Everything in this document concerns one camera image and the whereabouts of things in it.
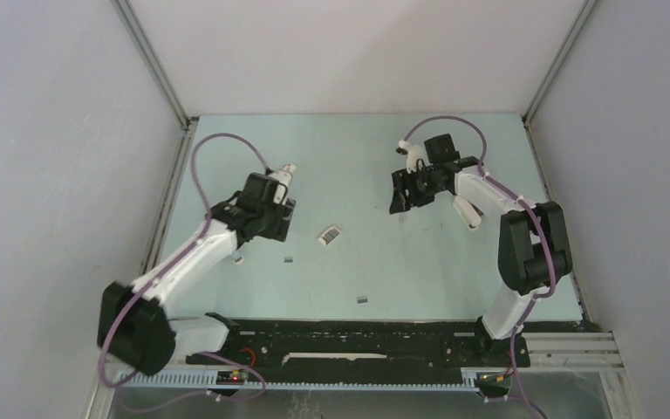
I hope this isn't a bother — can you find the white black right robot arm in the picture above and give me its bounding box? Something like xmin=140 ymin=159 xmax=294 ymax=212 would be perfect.
xmin=389 ymin=134 xmax=572 ymax=365

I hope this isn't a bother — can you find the aluminium frame rail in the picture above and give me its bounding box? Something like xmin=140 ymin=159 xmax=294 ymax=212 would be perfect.
xmin=118 ymin=333 xmax=624 ymax=397

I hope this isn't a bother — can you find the white staple tray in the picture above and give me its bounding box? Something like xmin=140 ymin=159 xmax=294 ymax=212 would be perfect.
xmin=318 ymin=225 xmax=342 ymax=246

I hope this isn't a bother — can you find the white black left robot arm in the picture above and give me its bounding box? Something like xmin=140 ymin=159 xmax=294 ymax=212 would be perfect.
xmin=97 ymin=163 xmax=296 ymax=375

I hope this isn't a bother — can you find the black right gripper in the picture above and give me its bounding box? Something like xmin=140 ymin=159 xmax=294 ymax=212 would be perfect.
xmin=388 ymin=165 xmax=445 ymax=215

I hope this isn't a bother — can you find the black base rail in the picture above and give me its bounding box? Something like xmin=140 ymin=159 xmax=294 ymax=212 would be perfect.
xmin=217 ymin=319 xmax=530 ymax=385

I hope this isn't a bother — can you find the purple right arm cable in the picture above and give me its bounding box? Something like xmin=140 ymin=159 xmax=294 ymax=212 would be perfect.
xmin=401 ymin=115 xmax=558 ymax=419

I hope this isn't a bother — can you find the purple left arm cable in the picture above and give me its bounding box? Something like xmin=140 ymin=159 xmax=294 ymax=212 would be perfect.
xmin=98 ymin=133 xmax=272 ymax=406

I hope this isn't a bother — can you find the white stapler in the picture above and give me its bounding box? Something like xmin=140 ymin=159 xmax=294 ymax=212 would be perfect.
xmin=452 ymin=196 xmax=482 ymax=231

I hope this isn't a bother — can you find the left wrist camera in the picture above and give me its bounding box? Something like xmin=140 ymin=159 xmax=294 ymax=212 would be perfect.
xmin=267 ymin=165 xmax=293 ymax=204

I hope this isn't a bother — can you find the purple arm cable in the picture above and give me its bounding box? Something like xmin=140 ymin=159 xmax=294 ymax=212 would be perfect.
xmin=98 ymin=133 xmax=272 ymax=406
xmin=401 ymin=115 xmax=558 ymax=419

